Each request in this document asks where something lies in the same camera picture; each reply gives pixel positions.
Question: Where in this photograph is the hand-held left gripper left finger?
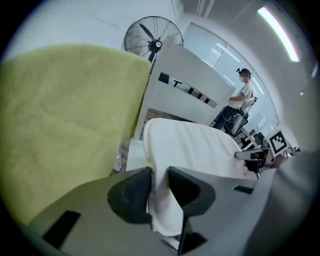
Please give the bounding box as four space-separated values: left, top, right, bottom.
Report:
107 166 154 225

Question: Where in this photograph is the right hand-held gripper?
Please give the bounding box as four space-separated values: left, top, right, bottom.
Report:
234 128 301 180

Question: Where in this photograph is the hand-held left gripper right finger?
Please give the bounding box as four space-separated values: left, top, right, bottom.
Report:
167 165 217 256

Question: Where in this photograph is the white cushion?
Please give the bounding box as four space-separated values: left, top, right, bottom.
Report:
142 118 247 237

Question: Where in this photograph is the yellow-green fabric chair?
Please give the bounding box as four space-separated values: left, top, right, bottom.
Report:
0 43 152 226

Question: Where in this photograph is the black office chair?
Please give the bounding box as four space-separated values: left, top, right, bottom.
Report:
240 131 266 151

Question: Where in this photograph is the grey office chair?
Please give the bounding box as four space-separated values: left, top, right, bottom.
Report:
223 104 251 138

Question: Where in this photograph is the white partition panel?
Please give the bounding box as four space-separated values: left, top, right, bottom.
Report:
133 34 236 141

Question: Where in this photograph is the long ceiling light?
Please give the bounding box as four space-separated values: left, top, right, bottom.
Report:
257 6 300 63

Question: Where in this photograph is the black standing fan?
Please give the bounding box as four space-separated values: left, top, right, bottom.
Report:
123 15 185 74

